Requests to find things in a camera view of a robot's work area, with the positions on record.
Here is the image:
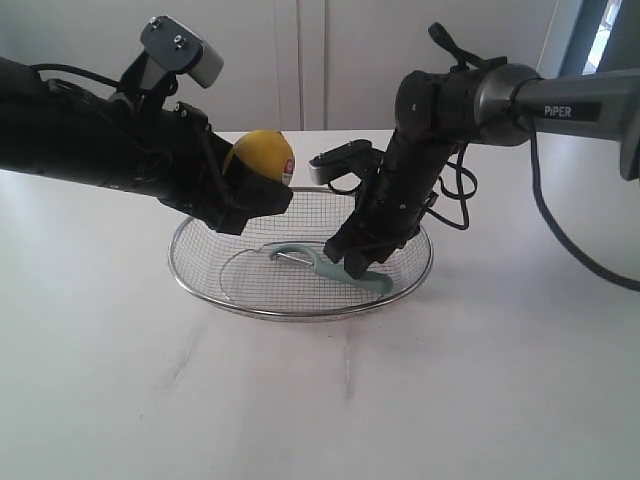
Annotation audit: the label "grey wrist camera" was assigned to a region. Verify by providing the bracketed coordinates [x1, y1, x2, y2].
[140, 15, 224, 89]
[309, 139, 375, 185]

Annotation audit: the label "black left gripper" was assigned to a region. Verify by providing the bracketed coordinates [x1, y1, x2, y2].
[104, 102, 293, 235]

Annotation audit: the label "window with grey frame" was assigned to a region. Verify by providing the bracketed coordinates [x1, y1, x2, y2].
[536, 0, 639, 78]

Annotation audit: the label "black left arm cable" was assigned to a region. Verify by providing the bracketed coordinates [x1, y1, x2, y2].
[29, 63, 131, 96]

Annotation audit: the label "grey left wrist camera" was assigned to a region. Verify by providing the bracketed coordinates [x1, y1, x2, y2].
[140, 15, 224, 89]

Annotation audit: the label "teal handled vegetable peeler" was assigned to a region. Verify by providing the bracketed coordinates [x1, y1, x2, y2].
[269, 243, 394, 296]

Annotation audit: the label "yellow lemon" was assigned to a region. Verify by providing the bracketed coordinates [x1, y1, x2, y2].
[222, 130, 295, 186]

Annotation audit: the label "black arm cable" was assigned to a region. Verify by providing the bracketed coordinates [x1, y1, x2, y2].
[427, 22, 640, 294]
[29, 63, 131, 96]

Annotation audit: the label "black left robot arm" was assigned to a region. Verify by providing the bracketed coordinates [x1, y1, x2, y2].
[1, 59, 293, 235]

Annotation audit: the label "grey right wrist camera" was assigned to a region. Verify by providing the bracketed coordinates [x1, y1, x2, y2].
[309, 139, 375, 185]

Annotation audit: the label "oval metal wire mesh basket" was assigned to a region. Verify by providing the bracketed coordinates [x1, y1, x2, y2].
[168, 187, 433, 322]

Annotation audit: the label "white cabinet doors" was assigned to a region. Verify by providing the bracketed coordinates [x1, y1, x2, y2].
[1, 0, 581, 131]

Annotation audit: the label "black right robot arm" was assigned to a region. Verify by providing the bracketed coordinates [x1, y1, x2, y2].
[310, 63, 639, 278]

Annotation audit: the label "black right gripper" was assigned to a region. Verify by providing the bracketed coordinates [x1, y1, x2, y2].
[323, 144, 440, 279]

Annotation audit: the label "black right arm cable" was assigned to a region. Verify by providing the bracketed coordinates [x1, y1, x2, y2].
[427, 22, 640, 294]

